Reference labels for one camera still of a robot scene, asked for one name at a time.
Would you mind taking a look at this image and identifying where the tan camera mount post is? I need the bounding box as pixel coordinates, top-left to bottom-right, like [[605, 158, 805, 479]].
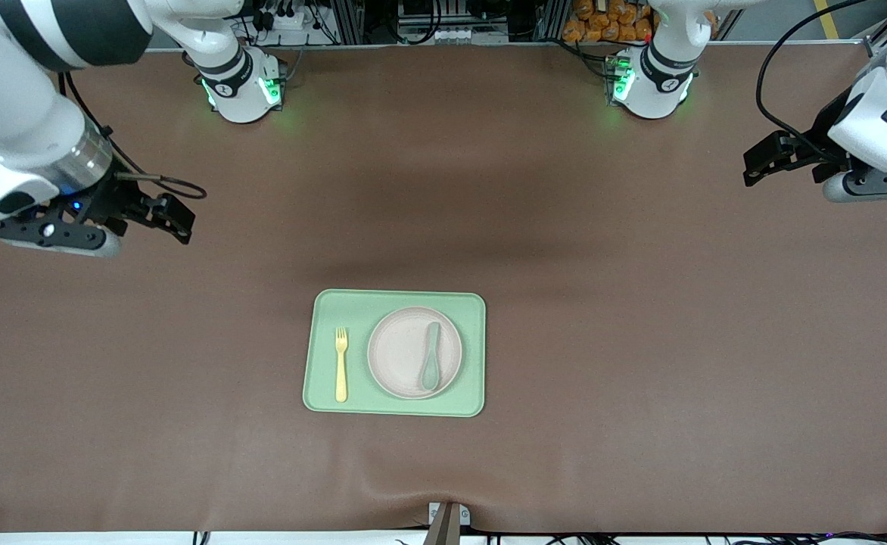
[[422, 505, 463, 545]]

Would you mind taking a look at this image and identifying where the white power strip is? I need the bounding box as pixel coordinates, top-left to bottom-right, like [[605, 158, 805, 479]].
[[251, 6, 325, 33]]

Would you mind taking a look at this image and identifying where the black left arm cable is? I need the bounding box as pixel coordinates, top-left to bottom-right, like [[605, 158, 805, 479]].
[[755, 0, 872, 145]]

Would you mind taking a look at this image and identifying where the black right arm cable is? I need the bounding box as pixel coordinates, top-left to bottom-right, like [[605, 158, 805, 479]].
[[56, 72, 208, 201]]

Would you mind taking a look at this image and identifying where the black device box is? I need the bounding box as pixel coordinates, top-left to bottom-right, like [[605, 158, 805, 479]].
[[398, 0, 444, 23]]

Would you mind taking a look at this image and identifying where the white metal bracket plate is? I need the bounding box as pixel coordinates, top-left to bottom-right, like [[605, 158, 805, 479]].
[[428, 502, 472, 527]]

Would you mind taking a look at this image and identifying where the beige round plate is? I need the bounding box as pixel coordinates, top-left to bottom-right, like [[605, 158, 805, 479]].
[[367, 306, 464, 400]]

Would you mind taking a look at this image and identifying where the grey-green plastic spoon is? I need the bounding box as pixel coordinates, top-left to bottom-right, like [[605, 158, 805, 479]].
[[419, 321, 443, 393]]

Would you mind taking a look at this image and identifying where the white terminal block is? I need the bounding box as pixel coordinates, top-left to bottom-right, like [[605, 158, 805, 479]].
[[427, 26, 491, 44]]

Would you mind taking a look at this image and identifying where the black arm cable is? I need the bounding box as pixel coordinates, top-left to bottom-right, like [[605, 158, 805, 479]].
[[755, 0, 872, 145], [56, 72, 208, 201]]

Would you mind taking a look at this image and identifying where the orange packaged goods bag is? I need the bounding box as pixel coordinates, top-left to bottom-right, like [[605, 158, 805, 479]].
[[562, 0, 656, 43]]

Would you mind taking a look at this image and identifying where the brown table mat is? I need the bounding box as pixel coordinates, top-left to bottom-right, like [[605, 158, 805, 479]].
[[0, 42, 887, 535]]

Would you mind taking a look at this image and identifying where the light green plastic tray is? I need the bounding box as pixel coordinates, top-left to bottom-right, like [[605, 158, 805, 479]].
[[303, 288, 487, 418]]

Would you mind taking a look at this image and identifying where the yellow plastic fork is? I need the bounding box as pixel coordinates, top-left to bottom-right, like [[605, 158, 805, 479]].
[[335, 327, 350, 403]]

